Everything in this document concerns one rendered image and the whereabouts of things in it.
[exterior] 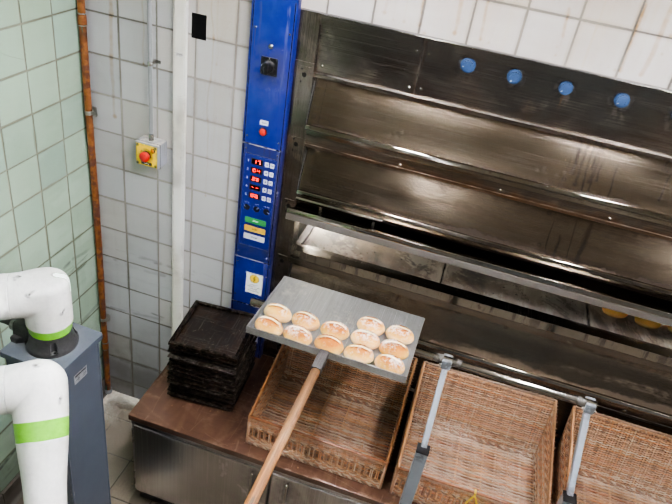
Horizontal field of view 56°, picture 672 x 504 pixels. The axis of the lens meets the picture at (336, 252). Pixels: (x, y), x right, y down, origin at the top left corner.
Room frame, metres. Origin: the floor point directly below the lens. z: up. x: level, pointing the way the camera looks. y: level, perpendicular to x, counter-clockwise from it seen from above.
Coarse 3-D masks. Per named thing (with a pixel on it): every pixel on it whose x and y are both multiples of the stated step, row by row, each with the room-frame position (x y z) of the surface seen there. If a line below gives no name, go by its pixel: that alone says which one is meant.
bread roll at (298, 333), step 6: (288, 330) 1.59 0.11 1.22; (294, 330) 1.59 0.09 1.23; (300, 330) 1.59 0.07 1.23; (306, 330) 1.60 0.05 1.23; (288, 336) 1.58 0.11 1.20; (294, 336) 1.58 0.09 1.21; (300, 336) 1.58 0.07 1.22; (306, 336) 1.58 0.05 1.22; (300, 342) 1.57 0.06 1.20; (306, 342) 1.57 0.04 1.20
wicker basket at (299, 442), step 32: (288, 352) 2.05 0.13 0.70; (288, 384) 1.98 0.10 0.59; (384, 384) 1.97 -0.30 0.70; (256, 416) 1.71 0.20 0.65; (320, 416) 1.83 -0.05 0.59; (352, 416) 1.86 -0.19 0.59; (384, 416) 1.89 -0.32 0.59; (288, 448) 1.61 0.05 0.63; (320, 448) 1.58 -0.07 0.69; (352, 448) 1.70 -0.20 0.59; (384, 448) 1.72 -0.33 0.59
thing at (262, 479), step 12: (312, 372) 1.43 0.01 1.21; (312, 384) 1.39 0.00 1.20; (300, 396) 1.33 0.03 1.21; (300, 408) 1.28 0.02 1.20; (288, 420) 1.23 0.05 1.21; (288, 432) 1.19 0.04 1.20; (276, 444) 1.14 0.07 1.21; (276, 456) 1.10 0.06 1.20; (264, 468) 1.06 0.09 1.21; (264, 480) 1.02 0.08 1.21; (252, 492) 0.98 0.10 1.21
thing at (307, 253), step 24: (336, 264) 2.10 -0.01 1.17; (360, 264) 2.11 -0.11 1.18; (408, 288) 2.04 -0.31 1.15; (432, 288) 2.03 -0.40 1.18; (456, 288) 2.06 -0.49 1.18; (504, 312) 1.97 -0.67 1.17; (528, 312) 1.98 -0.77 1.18; (576, 336) 1.92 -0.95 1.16; (600, 336) 1.91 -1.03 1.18; (624, 336) 1.94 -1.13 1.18; (648, 360) 1.87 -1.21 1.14
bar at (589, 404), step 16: (256, 304) 1.77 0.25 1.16; (416, 352) 1.66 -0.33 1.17; (432, 352) 1.66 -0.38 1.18; (448, 368) 1.63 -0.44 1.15; (464, 368) 1.62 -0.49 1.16; (480, 368) 1.62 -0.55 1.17; (512, 384) 1.59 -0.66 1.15; (528, 384) 1.59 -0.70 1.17; (576, 400) 1.56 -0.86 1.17; (592, 400) 1.56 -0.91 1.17; (432, 416) 1.51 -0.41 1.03; (576, 448) 1.46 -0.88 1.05; (416, 464) 1.42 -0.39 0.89; (576, 464) 1.42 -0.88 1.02; (416, 480) 1.41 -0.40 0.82; (560, 496) 1.36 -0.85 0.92; (576, 496) 1.35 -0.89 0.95
